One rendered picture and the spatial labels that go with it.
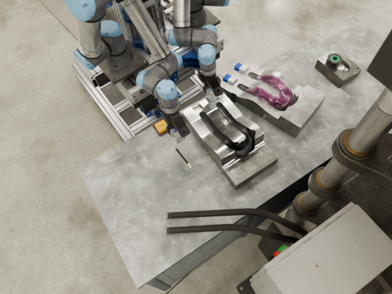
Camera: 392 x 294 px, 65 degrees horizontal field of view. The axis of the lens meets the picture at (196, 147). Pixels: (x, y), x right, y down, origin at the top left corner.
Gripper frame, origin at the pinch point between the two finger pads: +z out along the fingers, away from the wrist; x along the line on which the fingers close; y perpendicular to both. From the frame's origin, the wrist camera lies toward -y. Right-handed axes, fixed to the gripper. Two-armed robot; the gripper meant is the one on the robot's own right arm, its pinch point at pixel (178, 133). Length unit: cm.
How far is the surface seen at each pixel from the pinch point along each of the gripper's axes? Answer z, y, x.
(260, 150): 8.8, -27.0, -31.6
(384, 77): -88, -60, -17
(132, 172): 15.0, 2.2, 28.9
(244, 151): 7.7, -23.6, -23.8
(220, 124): 6.6, -4.2, -23.0
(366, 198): -34, -74, -30
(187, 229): 10.1, -40.2, 20.5
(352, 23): 15, 15, -142
